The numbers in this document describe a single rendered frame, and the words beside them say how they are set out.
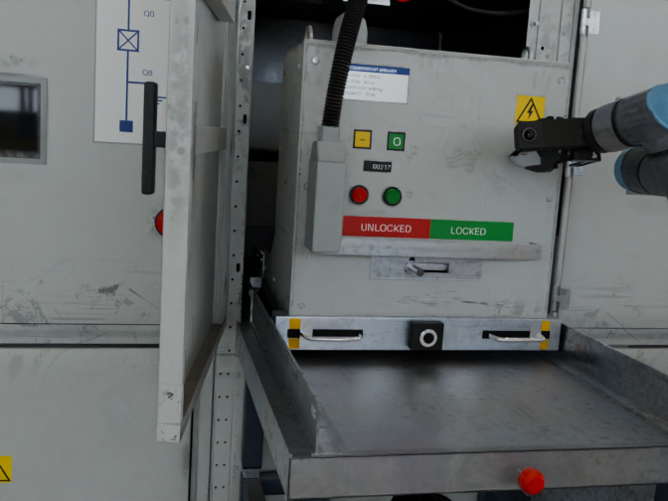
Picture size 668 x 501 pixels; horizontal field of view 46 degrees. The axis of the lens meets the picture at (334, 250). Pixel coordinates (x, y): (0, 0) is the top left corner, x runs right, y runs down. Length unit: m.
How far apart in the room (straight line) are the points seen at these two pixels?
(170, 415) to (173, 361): 0.07
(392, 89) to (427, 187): 0.18
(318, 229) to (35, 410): 0.72
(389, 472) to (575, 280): 0.91
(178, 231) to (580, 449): 0.60
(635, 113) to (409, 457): 0.59
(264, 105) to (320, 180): 1.00
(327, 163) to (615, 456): 0.59
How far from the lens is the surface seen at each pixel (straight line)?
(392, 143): 1.36
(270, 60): 2.38
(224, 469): 1.73
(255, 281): 1.70
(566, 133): 1.30
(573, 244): 1.81
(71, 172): 1.56
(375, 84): 1.36
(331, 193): 1.23
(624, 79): 1.84
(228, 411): 1.68
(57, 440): 1.68
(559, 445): 1.12
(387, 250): 1.34
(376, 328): 1.39
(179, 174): 0.96
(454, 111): 1.40
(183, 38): 0.97
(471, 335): 1.45
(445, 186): 1.40
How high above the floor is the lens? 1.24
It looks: 8 degrees down
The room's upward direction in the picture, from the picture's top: 4 degrees clockwise
